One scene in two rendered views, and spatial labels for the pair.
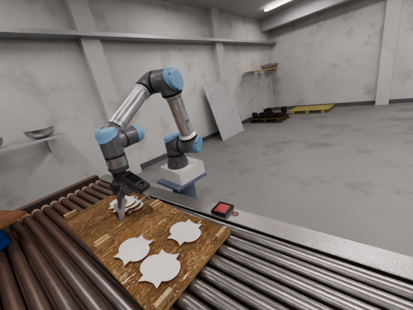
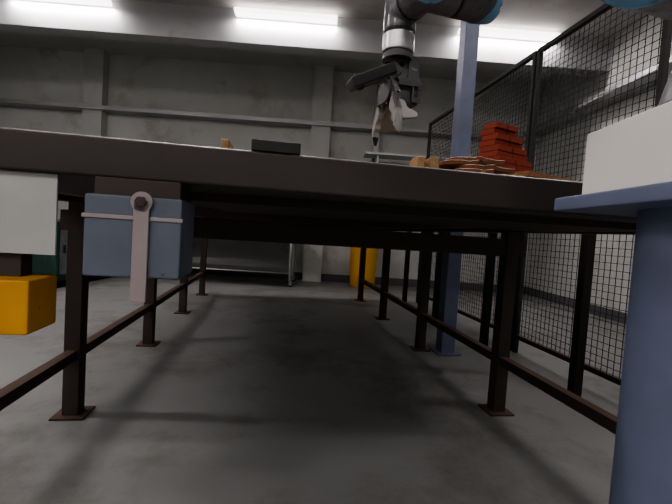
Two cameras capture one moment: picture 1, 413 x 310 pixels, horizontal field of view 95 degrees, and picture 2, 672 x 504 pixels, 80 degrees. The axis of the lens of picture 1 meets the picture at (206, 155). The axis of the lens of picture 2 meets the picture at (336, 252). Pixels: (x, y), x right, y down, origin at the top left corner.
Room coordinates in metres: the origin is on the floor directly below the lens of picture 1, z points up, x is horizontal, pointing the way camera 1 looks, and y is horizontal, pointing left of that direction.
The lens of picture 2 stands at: (1.25, -0.46, 0.79)
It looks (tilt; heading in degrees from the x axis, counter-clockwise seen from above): 3 degrees down; 131
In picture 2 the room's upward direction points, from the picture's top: 4 degrees clockwise
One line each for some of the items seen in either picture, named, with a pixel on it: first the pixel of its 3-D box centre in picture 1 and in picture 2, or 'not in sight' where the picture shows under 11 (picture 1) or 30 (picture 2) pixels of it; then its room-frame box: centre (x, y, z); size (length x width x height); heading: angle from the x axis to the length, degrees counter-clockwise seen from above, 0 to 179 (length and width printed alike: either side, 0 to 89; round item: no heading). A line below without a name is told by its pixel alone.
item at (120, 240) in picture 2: not in sight; (141, 239); (0.61, -0.18, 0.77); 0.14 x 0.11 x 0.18; 50
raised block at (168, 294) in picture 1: (164, 299); not in sight; (0.36, 0.18, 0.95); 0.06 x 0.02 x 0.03; 137
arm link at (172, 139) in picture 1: (174, 143); not in sight; (1.27, 0.20, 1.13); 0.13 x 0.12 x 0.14; 62
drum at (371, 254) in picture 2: not in sight; (363, 263); (-2.46, 4.53, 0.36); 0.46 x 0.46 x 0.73
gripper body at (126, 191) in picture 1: (122, 180); (398, 82); (0.71, 0.35, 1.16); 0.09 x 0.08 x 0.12; 57
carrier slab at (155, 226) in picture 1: (161, 243); not in sight; (0.59, 0.23, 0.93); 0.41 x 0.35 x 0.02; 47
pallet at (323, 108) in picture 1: (310, 109); not in sight; (6.77, -4.01, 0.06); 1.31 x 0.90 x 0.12; 42
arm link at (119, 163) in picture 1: (116, 162); (397, 47); (0.71, 0.35, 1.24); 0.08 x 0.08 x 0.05
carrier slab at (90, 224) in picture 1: (112, 213); not in sight; (0.87, 0.54, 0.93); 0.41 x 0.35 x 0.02; 48
